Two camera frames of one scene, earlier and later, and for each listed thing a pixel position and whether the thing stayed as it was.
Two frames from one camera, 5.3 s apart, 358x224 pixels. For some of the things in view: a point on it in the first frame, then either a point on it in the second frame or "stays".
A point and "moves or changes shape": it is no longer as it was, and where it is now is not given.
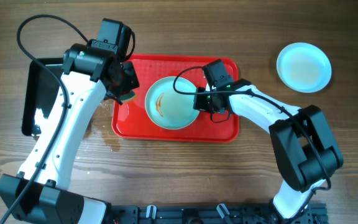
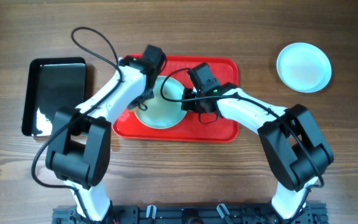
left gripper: x=125 y=82 → x=142 y=99
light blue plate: x=304 y=67 stays
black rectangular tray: x=41 y=87 stays
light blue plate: x=169 y=102 moves or changes shape
